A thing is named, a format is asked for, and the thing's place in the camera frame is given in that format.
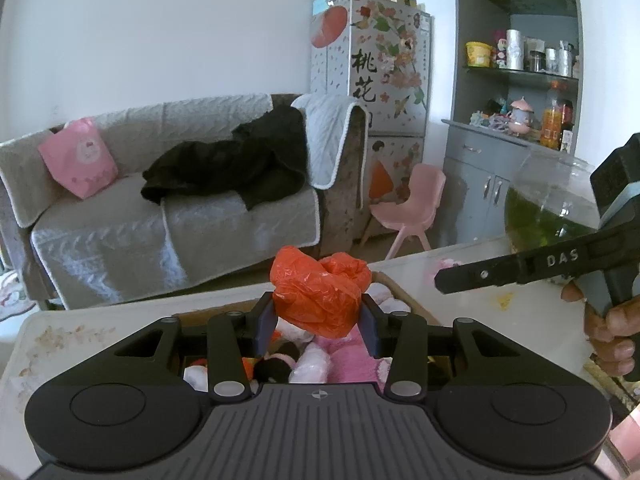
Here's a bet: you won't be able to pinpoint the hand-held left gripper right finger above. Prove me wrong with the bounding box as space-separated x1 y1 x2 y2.
359 292 596 403

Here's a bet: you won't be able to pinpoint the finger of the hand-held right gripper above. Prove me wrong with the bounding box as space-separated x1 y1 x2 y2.
434 251 526 297

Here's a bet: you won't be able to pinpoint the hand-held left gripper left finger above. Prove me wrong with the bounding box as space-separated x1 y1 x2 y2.
42 291 279 403

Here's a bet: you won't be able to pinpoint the cardboard box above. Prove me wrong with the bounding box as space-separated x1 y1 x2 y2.
170 272 451 391

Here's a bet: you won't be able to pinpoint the orange plastic bag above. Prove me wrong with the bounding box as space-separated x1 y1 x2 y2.
270 246 373 339

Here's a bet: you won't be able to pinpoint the white desktop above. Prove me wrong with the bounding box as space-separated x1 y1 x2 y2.
0 237 640 480

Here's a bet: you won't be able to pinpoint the person's right hand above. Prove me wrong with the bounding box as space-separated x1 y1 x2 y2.
560 280 640 378

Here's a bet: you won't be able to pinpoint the pink plush toy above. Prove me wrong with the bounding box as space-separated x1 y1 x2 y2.
300 330 391 392

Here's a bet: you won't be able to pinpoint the glass fishbowl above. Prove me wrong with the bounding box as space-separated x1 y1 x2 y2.
504 152 608 256

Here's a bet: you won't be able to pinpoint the grey sofa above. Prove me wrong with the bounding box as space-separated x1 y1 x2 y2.
0 92 368 311

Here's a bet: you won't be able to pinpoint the pink plastic chair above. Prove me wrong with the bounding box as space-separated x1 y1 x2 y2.
360 162 447 261

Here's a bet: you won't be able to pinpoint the grey cabinet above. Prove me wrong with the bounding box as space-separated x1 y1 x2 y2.
442 0 583 246

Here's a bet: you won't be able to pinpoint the dark bottle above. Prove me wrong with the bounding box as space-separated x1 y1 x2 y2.
560 100 575 153

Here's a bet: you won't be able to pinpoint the orange drink bottle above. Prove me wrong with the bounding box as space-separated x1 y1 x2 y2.
540 97 563 150

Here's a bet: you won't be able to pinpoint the pink teapot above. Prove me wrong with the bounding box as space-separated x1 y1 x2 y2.
509 96 535 135

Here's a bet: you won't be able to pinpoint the grey quilted seat cover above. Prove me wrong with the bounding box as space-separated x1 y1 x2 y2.
30 175 321 311

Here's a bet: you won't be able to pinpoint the black clothing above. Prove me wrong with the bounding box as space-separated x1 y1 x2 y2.
141 105 308 211

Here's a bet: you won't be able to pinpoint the silver cups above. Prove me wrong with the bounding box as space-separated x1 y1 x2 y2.
545 47 576 78

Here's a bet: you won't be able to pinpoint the floral refrigerator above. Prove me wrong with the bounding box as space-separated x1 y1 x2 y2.
310 0 435 241

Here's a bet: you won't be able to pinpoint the white quilted blanket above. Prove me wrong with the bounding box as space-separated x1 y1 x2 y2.
291 92 366 190

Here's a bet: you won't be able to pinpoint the silver canister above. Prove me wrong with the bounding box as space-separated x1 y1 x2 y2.
506 29 525 71

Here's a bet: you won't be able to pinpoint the yellow tub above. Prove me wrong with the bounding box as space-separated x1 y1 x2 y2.
466 41 493 67

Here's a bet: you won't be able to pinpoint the grey quilted backrest cover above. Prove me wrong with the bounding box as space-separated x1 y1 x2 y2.
0 94 273 228

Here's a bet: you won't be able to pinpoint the patterned floor rug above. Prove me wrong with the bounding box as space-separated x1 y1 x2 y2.
0 267 38 323

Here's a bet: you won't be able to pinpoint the pink cushion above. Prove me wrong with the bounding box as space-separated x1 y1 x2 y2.
37 117 120 198

